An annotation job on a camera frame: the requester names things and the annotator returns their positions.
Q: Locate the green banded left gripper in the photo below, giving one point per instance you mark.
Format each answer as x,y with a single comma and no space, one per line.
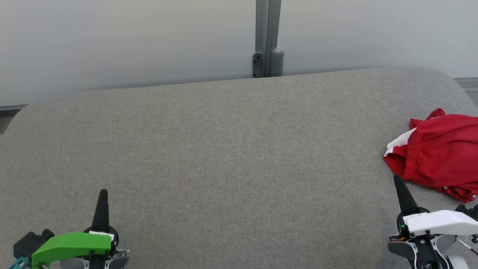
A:
71,244

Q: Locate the red shorts with white band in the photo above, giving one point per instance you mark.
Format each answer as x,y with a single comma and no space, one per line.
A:
440,153

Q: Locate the teal left camera connector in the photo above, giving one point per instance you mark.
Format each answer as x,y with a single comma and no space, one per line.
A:
18,263

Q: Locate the dark grey hinge bracket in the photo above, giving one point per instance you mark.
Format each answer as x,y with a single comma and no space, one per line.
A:
258,65

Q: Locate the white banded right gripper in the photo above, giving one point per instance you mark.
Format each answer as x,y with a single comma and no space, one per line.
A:
440,224

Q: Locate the grey fabric sofa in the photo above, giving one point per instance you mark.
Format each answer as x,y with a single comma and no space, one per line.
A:
224,149

